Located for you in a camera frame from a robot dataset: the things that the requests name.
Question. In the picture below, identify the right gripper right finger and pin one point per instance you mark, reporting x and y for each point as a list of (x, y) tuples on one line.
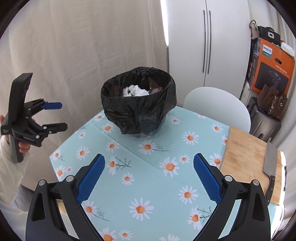
[(252, 221)]

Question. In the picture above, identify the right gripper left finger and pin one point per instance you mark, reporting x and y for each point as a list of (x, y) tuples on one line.
[(44, 221)]

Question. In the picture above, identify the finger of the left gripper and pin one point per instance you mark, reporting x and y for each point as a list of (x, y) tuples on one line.
[(52, 105), (49, 129)]

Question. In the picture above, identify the cream sleeve forearm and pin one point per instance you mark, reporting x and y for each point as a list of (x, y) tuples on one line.
[(11, 177)]

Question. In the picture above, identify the black trash bag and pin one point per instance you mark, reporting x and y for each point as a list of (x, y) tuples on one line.
[(124, 111)]

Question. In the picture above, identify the left hand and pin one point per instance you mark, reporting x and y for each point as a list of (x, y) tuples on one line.
[(23, 147)]

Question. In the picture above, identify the wooden cutting board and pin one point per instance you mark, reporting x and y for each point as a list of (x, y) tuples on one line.
[(243, 158)]

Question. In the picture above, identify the black stool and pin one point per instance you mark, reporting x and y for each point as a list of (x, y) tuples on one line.
[(263, 127)]

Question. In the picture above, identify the white tissue in bin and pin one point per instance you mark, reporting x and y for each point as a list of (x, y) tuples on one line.
[(134, 90)]

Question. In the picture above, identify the daisy print blue tablecloth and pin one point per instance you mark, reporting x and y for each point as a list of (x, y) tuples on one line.
[(148, 189)]

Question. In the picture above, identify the clear plastic bin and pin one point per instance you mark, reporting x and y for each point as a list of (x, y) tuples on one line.
[(148, 124)]

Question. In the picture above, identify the white chair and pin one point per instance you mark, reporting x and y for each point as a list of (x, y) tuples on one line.
[(218, 105)]

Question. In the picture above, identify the brown leather bag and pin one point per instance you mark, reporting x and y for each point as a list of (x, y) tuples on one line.
[(272, 101)]

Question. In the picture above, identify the orange appliance box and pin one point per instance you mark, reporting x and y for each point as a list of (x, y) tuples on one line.
[(269, 65)]

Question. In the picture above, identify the white refrigerator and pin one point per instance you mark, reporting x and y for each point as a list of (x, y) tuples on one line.
[(209, 45)]

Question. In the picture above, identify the cleaver knife black handle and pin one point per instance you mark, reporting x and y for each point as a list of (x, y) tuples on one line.
[(269, 168)]

